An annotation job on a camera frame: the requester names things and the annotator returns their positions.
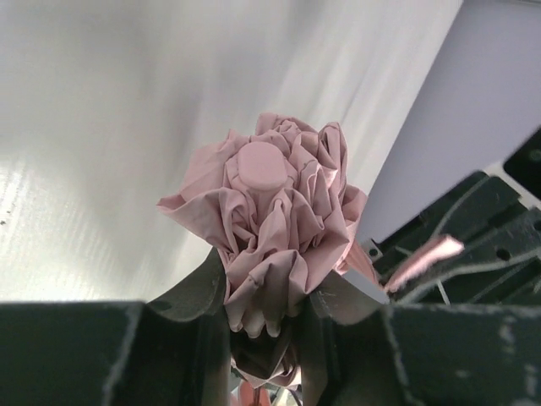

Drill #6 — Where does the pink folding umbrella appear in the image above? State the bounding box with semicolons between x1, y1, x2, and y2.
156;112;464;406

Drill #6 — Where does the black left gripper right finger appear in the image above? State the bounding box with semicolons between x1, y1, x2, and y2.
292;274;540;405

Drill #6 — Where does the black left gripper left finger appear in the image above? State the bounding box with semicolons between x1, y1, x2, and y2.
1;250;230;405

